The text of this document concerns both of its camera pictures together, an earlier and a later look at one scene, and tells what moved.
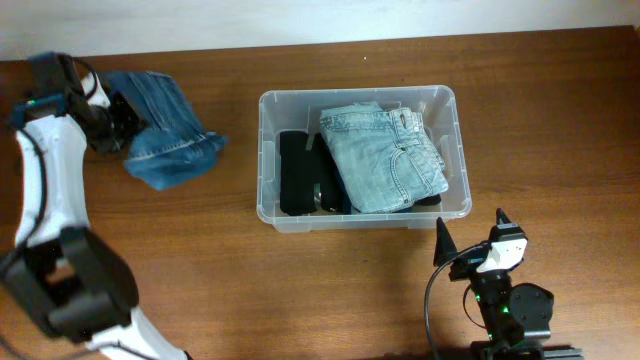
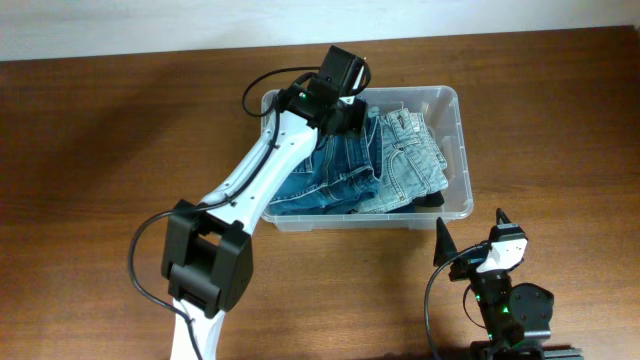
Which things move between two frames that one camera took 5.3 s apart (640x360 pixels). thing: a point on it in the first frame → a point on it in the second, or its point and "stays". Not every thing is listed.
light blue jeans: x=386 y=157 stays
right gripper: x=467 y=265 stays
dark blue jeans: x=173 y=148 → x=342 y=177
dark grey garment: x=431 y=200 stays
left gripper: x=133 y=121 → x=360 y=125
